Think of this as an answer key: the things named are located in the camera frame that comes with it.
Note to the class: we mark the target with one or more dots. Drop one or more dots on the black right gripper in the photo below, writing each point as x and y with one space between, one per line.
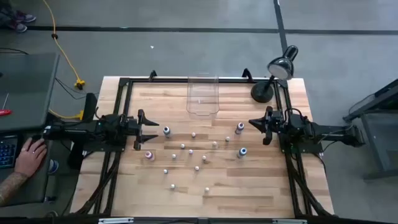
276 124

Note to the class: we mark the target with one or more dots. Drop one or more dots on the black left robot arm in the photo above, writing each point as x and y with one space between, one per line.
81 132

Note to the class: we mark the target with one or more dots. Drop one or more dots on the small white-cap dropper bottle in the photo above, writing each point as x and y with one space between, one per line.
165 171
190 152
227 138
173 156
196 168
182 146
214 144
206 189
193 134
172 186
204 158

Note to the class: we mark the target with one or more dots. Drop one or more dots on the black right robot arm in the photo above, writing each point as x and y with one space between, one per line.
326 132

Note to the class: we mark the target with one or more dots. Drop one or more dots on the clear plastic bin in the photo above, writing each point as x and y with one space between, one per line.
202 93

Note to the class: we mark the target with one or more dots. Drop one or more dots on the large pink food colouring bottle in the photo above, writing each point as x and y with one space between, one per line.
149 155

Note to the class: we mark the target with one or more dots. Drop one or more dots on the person's forearm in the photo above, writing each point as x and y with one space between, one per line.
11 186

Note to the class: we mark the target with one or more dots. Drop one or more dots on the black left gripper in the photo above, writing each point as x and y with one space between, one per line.
132 127

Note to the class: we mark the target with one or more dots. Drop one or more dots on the grey red sneaker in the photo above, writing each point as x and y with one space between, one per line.
18 27
27 18

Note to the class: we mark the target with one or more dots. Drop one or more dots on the silver metal bracket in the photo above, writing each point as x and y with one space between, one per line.
289 221
115 221

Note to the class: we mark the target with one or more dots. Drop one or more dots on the blue shoe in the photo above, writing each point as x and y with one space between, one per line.
53 166

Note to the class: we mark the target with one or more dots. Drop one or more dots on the black desk lamp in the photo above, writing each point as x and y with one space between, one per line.
281 67

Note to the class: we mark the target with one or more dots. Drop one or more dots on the black backlit keyboard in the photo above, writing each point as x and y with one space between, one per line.
7 152

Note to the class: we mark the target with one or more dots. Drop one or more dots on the grey metal table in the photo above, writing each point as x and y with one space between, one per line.
388 93

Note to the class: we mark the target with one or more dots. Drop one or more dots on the large blue food colouring bottle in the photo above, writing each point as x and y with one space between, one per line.
242 152

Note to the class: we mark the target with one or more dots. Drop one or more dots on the person's hand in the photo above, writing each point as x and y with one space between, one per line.
29 158

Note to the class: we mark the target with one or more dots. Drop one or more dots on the large purple food colouring bottle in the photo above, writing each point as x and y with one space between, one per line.
239 127

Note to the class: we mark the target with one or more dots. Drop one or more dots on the grey side table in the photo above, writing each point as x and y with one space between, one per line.
25 87

